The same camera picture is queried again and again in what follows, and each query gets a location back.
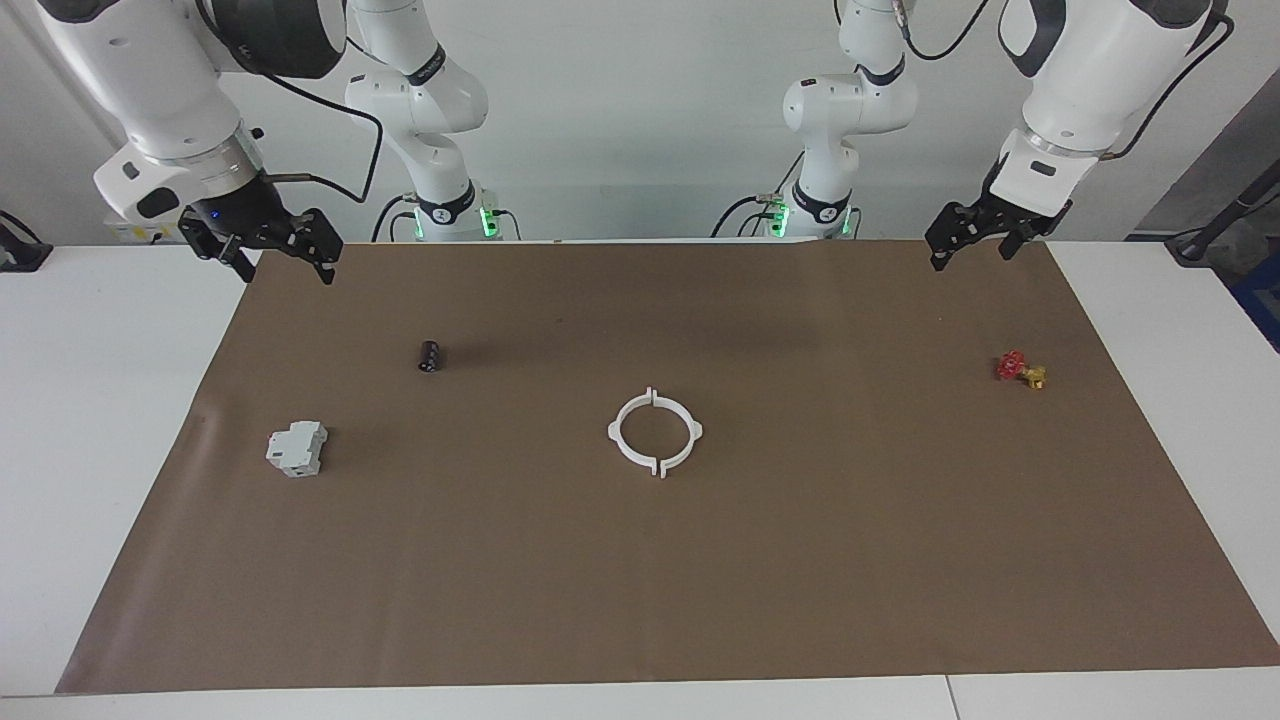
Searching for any white half-ring pipe clamp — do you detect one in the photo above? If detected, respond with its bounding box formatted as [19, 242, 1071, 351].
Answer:
[648, 388, 704, 478]
[607, 388, 664, 478]

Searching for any red and brass valve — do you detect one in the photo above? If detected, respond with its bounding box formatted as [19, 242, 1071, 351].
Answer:
[996, 350, 1048, 391]

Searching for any white circuit breaker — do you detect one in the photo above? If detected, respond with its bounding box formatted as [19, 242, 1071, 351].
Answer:
[266, 421, 329, 478]

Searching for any dark grey panel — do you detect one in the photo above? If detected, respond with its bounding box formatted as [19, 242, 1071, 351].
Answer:
[1140, 95, 1280, 241]

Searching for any black table clamp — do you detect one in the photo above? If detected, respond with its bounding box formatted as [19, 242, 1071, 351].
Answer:
[0, 210, 53, 273]

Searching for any black stand pole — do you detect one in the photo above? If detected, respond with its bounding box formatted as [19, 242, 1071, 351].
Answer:
[1165, 150, 1280, 266]

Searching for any blue box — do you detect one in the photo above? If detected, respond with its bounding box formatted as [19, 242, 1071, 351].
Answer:
[1232, 250, 1280, 351]

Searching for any brown paper mat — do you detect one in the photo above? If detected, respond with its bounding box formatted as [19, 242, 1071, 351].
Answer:
[55, 238, 1280, 696]

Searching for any black base cable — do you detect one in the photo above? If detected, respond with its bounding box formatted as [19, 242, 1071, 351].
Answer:
[372, 193, 416, 243]
[712, 193, 776, 239]

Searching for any white wall socket box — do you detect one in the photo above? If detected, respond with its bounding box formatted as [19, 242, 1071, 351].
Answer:
[104, 212, 185, 244]

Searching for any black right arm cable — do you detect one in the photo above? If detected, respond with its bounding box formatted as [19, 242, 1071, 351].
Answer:
[200, 0, 385, 206]

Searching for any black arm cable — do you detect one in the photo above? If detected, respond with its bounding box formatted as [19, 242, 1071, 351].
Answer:
[200, 0, 385, 206]
[898, 0, 1233, 163]

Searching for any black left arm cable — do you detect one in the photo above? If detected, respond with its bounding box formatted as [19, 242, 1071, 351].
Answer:
[898, 0, 1233, 163]

